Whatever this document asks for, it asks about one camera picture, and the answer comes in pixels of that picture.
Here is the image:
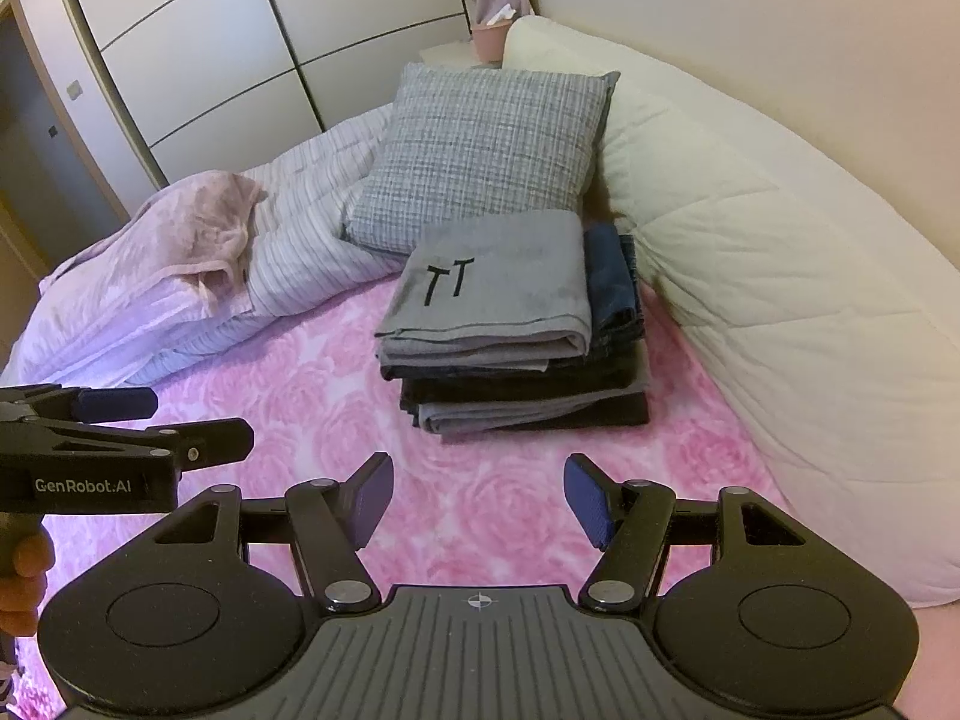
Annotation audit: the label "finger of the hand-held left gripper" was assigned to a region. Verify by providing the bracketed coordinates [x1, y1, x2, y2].
[0, 385, 159, 425]
[0, 418, 257, 483]

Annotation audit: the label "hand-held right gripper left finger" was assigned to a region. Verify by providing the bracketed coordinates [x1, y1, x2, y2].
[150, 451, 397, 614]

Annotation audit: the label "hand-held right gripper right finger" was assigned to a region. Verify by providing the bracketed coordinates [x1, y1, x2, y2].
[562, 453, 812, 614]

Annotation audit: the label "grey cotton garment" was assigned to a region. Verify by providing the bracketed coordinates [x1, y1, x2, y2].
[373, 210, 594, 373]

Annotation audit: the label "person's left hand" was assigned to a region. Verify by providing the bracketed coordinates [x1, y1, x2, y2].
[0, 522, 56, 639]

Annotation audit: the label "pink floral bedsheet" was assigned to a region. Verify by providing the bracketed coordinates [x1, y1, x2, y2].
[0, 291, 797, 720]

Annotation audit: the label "folded black garment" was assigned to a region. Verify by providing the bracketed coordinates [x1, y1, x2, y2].
[400, 390, 652, 430]

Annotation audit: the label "folded dark grey garment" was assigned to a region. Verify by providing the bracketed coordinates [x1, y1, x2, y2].
[379, 349, 642, 412]

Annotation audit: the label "pale pink blanket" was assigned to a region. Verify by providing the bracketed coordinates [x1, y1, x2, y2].
[0, 169, 271, 392]

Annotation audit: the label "folded blue jeans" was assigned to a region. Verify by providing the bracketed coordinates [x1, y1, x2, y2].
[583, 223, 647, 352]

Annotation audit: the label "grey striped quilt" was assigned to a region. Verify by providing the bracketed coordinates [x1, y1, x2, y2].
[124, 102, 412, 392]

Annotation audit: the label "cream padded headboard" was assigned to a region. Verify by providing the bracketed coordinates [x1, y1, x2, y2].
[500, 14, 960, 610]

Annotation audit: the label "grey checked cushion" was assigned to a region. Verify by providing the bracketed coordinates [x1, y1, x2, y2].
[340, 61, 623, 257]

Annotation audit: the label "white sliding wardrobe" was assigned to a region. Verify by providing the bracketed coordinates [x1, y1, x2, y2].
[41, 0, 482, 194]

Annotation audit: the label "white nightstand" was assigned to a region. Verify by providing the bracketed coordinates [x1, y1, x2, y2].
[418, 40, 512, 71]

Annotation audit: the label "pink bin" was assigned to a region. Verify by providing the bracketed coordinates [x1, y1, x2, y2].
[469, 20, 516, 65]

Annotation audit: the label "wooden door frame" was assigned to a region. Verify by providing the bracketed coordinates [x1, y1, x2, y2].
[0, 0, 164, 280]

